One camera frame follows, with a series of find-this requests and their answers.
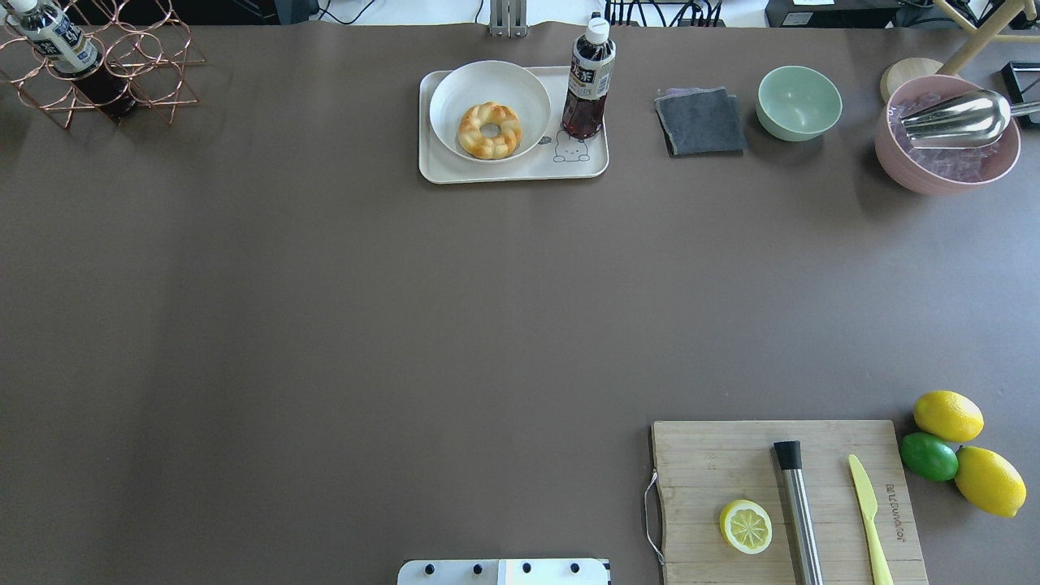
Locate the braided glazed donut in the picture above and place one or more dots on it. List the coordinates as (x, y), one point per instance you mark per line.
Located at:
(490, 131)

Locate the white round plate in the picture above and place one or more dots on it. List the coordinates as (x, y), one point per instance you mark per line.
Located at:
(480, 82)

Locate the cream rabbit tray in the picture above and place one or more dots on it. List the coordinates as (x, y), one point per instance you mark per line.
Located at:
(555, 156)

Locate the tea bottle on tray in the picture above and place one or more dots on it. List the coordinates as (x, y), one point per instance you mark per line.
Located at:
(591, 68)

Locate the grey folded cloth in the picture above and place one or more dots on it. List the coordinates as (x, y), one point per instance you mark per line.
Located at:
(700, 121)

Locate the wooden cutting board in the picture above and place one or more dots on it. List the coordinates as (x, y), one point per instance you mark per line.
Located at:
(703, 465)

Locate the steel cylinder muddler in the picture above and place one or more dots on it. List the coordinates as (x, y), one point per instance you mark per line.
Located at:
(803, 541)

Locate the half lemon slice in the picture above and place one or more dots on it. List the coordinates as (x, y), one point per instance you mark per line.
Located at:
(746, 526)

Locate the mint green bowl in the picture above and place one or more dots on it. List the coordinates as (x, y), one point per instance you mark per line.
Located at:
(796, 103)

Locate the yellow plastic knife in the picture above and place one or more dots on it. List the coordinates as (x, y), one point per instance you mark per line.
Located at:
(869, 507)

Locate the green lime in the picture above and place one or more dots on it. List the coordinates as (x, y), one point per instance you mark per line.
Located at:
(926, 455)

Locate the pink bowl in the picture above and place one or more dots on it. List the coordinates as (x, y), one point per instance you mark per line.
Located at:
(913, 177)

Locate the yellow lemon near board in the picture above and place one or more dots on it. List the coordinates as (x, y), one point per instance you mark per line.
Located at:
(948, 415)

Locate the round wooden coaster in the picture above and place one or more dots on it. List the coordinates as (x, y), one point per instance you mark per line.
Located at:
(904, 70)

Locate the clear ice cubes pile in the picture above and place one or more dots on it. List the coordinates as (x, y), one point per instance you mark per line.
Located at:
(964, 165)

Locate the steel ice scoop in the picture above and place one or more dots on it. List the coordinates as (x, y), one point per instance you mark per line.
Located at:
(971, 120)

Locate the yellow lemon outer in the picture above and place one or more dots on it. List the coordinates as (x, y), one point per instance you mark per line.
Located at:
(990, 482)

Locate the tea bottle in rack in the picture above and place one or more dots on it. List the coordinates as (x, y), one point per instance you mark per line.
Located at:
(72, 55)

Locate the wooden stand legs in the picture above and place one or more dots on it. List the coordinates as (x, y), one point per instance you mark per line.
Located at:
(991, 31)

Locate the grey table clamp bracket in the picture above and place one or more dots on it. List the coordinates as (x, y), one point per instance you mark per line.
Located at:
(508, 18)

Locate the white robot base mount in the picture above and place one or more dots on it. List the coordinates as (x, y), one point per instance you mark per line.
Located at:
(552, 570)

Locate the copper wire bottle rack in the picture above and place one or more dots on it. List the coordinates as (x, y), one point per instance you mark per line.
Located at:
(145, 44)

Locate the black square frame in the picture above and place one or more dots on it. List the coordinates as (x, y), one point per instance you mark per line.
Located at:
(1021, 80)

